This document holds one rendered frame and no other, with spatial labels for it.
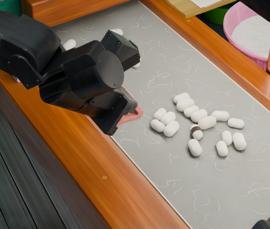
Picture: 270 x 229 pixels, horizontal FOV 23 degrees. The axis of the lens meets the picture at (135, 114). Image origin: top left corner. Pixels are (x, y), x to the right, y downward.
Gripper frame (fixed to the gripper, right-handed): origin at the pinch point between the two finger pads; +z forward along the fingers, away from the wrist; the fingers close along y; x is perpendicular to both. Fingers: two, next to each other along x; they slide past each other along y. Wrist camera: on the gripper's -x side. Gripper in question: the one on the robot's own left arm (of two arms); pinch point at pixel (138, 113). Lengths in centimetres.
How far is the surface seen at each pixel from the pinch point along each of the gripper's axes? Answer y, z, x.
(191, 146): -3.0, 13.8, 1.7
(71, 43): 36.6, 10.8, 3.8
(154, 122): 5.9, 12.1, 3.1
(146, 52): 27.4, 22.4, -3.5
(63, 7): 40.0, 6.6, -2.0
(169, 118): 5.2, 14.2, 1.0
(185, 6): 33.4, 30.9, -15.6
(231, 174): -11.2, 17.1, 1.1
